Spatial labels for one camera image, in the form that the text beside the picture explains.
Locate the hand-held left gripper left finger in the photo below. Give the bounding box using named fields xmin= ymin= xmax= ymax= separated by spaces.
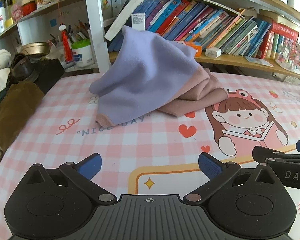
xmin=20 ymin=153 xmax=117 ymax=207

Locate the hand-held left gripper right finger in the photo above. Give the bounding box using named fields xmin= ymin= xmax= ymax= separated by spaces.
xmin=182 ymin=152 xmax=288 ymax=207

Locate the purple and pink sweater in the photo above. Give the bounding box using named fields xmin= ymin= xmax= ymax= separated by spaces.
xmin=89 ymin=25 xmax=229 ymax=128

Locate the pink checked cartoon table mat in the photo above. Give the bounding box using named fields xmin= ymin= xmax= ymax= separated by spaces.
xmin=0 ymin=71 xmax=300 ymax=240

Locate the brown cloth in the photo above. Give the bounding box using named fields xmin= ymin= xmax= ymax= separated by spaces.
xmin=0 ymin=81 xmax=45 ymax=153

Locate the colourful paper flower ornament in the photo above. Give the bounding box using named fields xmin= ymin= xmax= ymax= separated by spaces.
xmin=275 ymin=36 xmax=300 ymax=72

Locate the blue patterned flat packet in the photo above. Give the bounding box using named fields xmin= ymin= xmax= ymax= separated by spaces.
xmin=245 ymin=56 xmax=274 ymax=67

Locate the red hardcover dictionary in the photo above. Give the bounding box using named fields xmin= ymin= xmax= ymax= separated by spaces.
xmin=256 ymin=31 xmax=274 ymax=59
xmin=271 ymin=21 xmax=300 ymax=39

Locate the white charger plug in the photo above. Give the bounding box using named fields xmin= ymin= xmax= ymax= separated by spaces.
xmin=205 ymin=47 xmax=222 ymax=58

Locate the orange and white flat carton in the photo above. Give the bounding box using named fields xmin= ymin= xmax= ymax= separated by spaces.
xmin=182 ymin=41 xmax=203 ymax=57

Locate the dark brown leather shoe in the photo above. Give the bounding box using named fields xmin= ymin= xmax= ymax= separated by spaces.
xmin=9 ymin=54 xmax=39 ymax=83

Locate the red tassel ornament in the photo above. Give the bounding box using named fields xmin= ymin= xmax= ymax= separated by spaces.
xmin=59 ymin=24 xmax=73 ymax=62

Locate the gold metal bowl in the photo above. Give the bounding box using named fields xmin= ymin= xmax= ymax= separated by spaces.
xmin=20 ymin=42 xmax=50 ymax=58

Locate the tan flat book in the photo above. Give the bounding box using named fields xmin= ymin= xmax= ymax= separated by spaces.
xmin=259 ymin=9 xmax=300 ymax=28

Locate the bundle of pens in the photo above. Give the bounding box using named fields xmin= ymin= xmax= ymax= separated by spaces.
xmin=49 ymin=20 xmax=90 ymax=47

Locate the row of colourful books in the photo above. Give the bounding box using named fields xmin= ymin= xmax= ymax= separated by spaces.
xmin=107 ymin=0 xmax=272 ymax=58

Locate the white thick paperback book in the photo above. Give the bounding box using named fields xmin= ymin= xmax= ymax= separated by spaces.
xmin=104 ymin=0 xmax=145 ymax=41

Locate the blue white orange carton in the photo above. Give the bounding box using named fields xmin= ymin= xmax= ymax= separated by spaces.
xmin=131 ymin=12 xmax=146 ymax=30

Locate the grey shelf board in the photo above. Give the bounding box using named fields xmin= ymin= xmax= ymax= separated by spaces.
xmin=0 ymin=0 xmax=87 ymax=46

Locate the red and white cup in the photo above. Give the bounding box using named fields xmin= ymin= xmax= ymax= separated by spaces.
xmin=21 ymin=0 xmax=37 ymax=17

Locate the white plastic bottle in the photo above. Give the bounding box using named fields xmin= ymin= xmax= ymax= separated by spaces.
xmin=0 ymin=1 xmax=7 ymax=34

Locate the white frame wooden bookshelf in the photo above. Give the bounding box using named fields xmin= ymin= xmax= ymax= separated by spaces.
xmin=84 ymin=0 xmax=300 ymax=80

